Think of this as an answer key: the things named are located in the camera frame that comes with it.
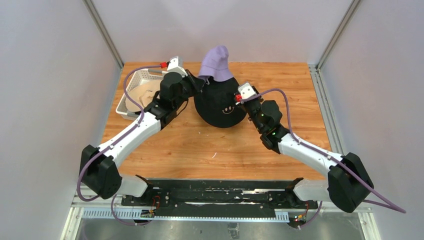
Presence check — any lavender bucket hat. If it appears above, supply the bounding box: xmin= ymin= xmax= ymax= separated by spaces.
xmin=198 ymin=45 xmax=234 ymax=82

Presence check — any beige bucket hat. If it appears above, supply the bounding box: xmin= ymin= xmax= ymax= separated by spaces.
xmin=194 ymin=77 xmax=247 ymax=128

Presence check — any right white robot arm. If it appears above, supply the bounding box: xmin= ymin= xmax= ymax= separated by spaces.
xmin=242 ymin=98 xmax=374 ymax=213

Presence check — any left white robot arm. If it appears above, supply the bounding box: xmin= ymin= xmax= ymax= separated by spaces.
xmin=77 ymin=71 xmax=206 ymax=207

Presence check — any cream straw-coloured bucket hat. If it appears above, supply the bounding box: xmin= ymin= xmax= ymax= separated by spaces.
xmin=128 ymin=79 xmax=161 ymax=109

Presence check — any white perforated plastic basket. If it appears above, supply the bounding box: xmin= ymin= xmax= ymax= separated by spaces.
xmin=115 ymin=69 xmax=167 ymax=121

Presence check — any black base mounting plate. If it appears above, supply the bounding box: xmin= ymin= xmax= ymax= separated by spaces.
xmin=120 ymin=178 xmax=319 ymax=218

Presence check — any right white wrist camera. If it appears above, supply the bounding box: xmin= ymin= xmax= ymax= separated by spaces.
xmin=235 ymin=82 xmax=257 ymax=105

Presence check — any white slotted cable duct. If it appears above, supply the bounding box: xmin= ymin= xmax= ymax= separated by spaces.
xmin=82 ymin=207 xmax=290 ymax=223

